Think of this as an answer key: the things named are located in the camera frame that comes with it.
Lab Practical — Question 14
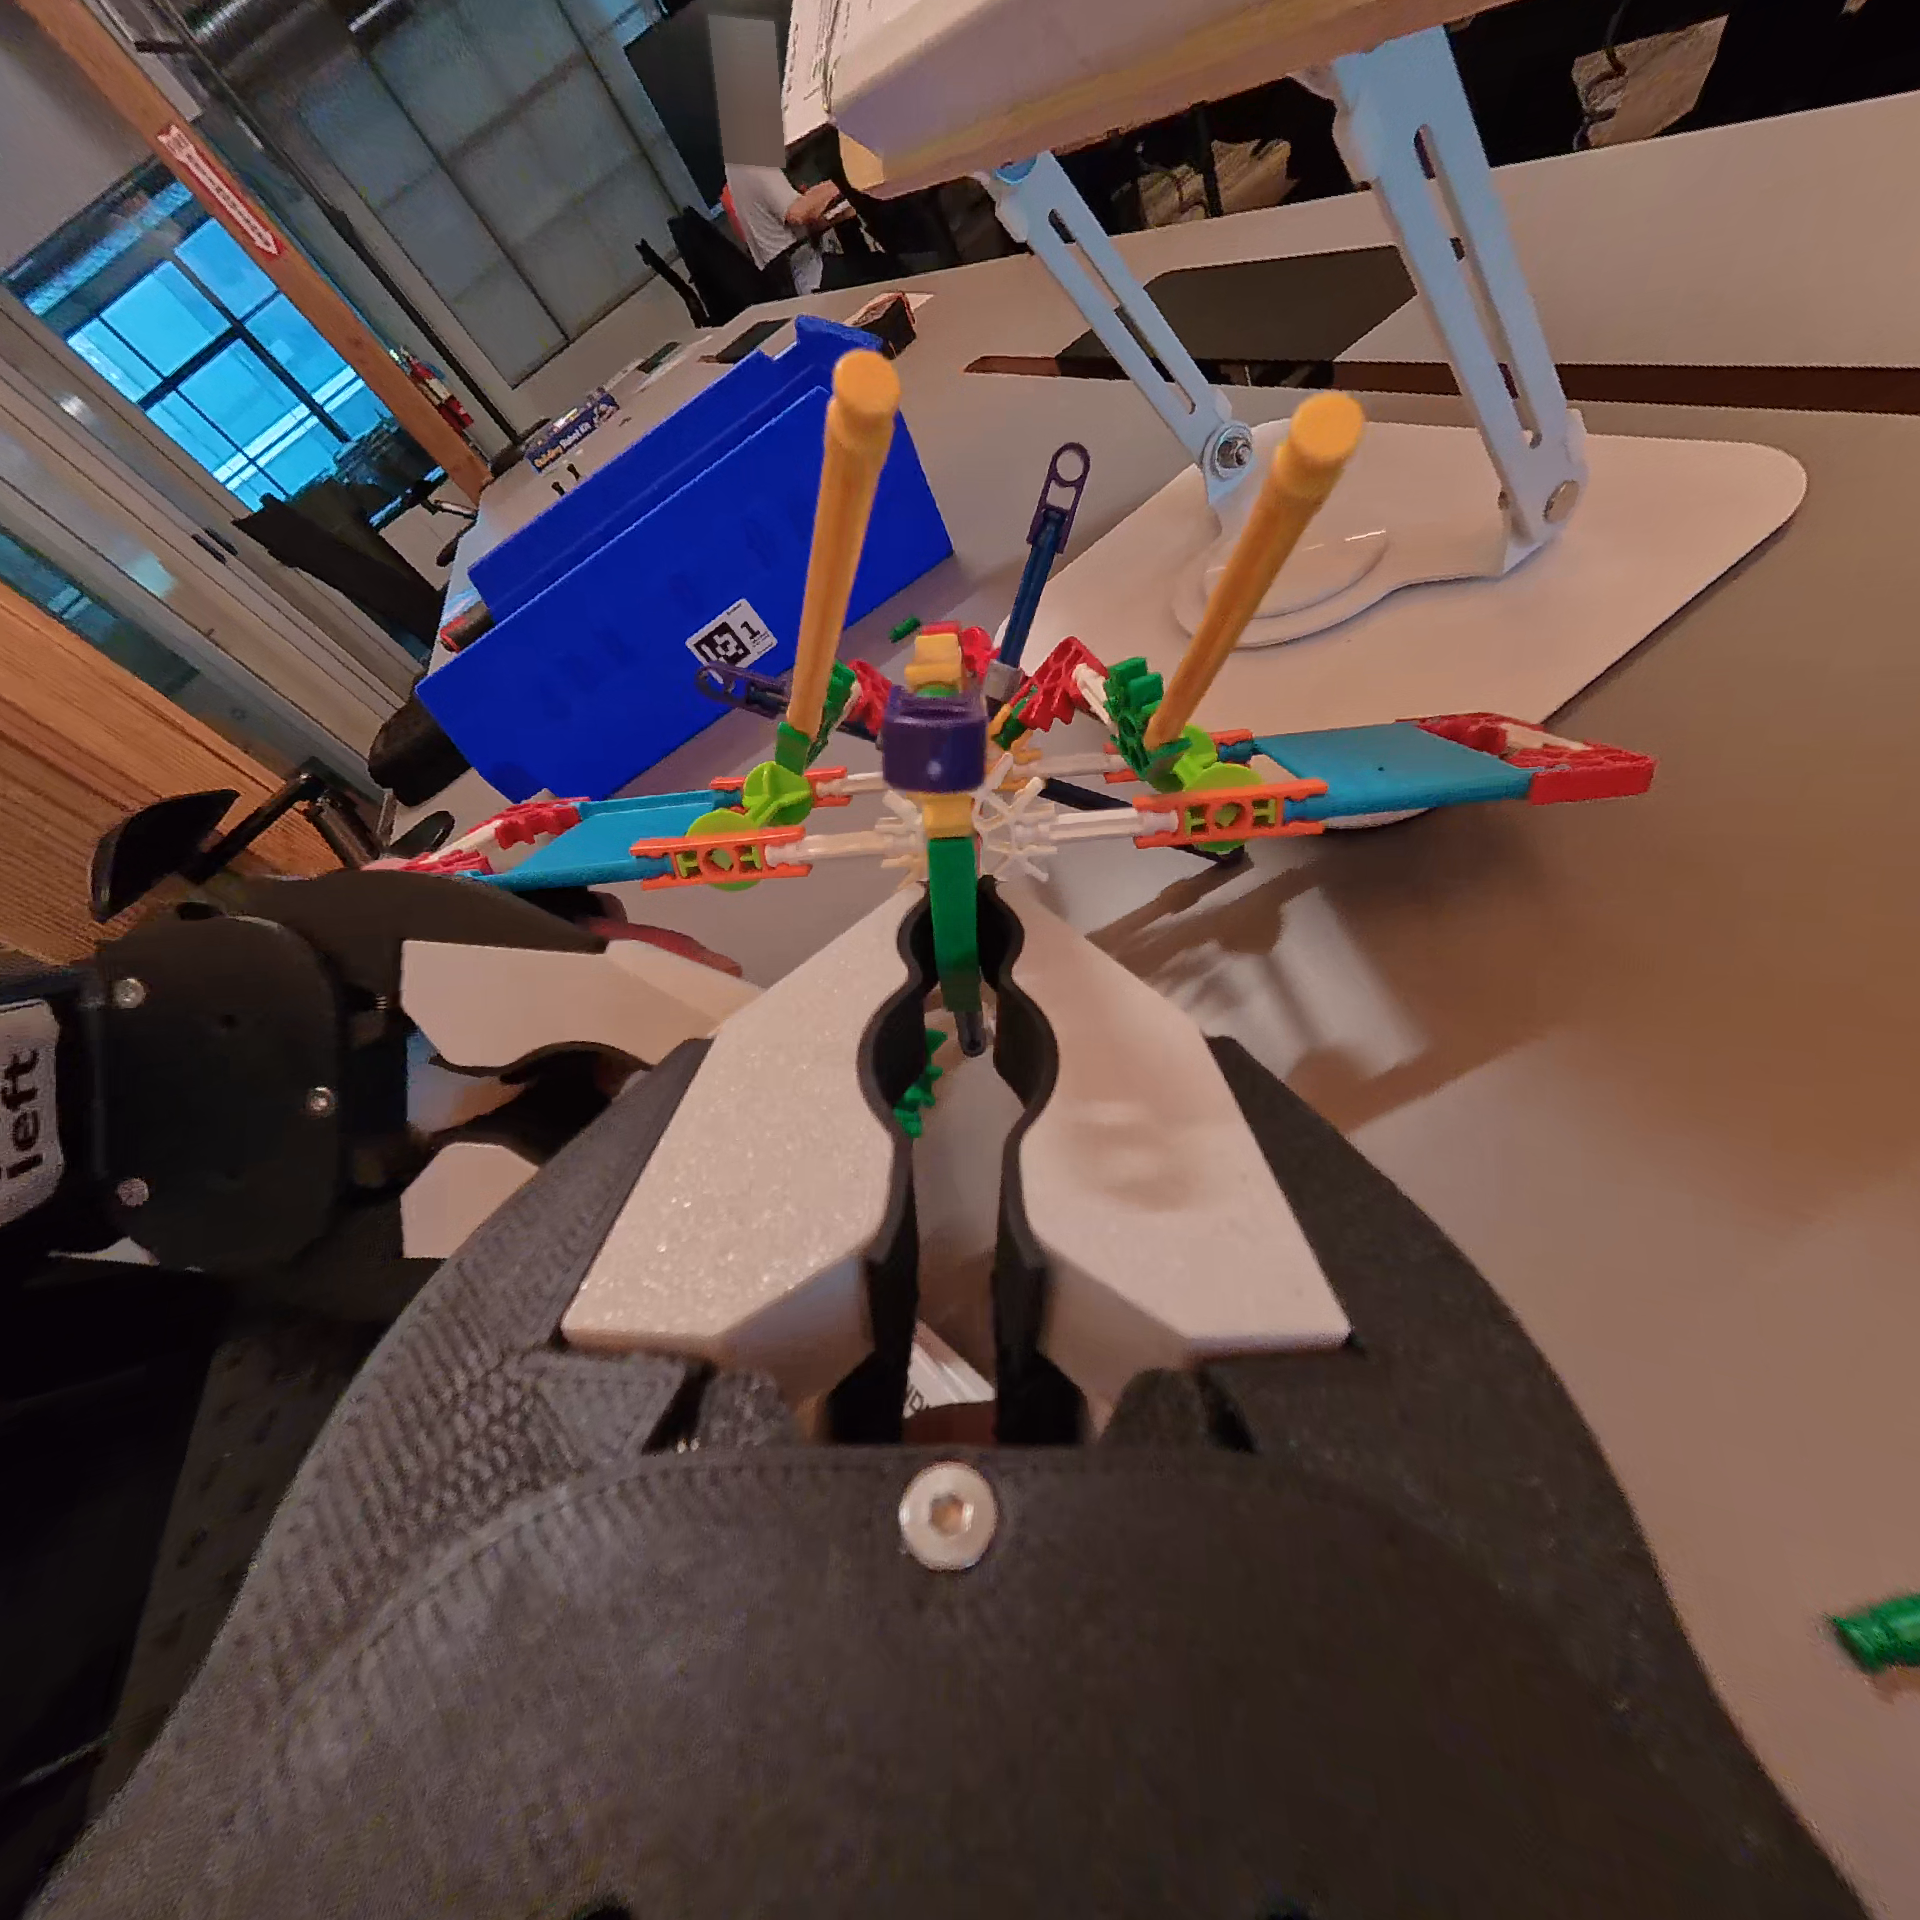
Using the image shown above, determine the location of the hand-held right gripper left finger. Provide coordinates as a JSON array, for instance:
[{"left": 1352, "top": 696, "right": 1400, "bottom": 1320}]
[{"left": 558, "top": 897, "right": 923, "bottom": 1447}]

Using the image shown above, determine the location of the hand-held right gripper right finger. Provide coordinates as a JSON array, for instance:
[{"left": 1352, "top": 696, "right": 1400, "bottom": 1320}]
[{"left": 985, "top": 897, "right": 1355, "bottom": 1447}]

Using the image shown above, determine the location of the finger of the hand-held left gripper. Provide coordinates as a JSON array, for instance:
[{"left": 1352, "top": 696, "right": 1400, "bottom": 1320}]
[
  {"left": 395, "top": 934, "right": 763, "bottom": 1084},
  {"left": 394, "top": 1043, "right": 664, "bottom": 1262}
]

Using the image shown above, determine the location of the black wheel red hub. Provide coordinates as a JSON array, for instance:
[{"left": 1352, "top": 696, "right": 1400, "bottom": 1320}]
[{"left": 591, "top": 919, "right": 740, "bottom": 977}]

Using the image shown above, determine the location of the blue plastic bin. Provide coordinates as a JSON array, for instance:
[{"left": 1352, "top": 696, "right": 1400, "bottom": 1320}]
[{"left": 415, "top": 316, "right": 956, "bottom": 805}]

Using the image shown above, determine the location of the colourful construction toy model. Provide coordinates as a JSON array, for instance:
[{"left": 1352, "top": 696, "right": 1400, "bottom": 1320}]
[{"left": 358, "top": 349, "right": 1659, "bottom": 1059}]

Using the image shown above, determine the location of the black chair armrest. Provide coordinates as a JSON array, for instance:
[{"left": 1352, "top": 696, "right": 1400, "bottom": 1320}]
[{"left": 86, "top": 763, "right": 338, "bottom": 919}]

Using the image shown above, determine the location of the black perforated chair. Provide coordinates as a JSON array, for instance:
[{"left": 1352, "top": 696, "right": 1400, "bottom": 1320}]
[{"left": 0, "top": 1262, "right": 450, "bottom": 1849}]

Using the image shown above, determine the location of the white document stand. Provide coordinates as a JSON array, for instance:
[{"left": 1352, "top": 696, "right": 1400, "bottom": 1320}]
[{"left": 825, "top": 0, "right": 1807, "bottom": 827}]

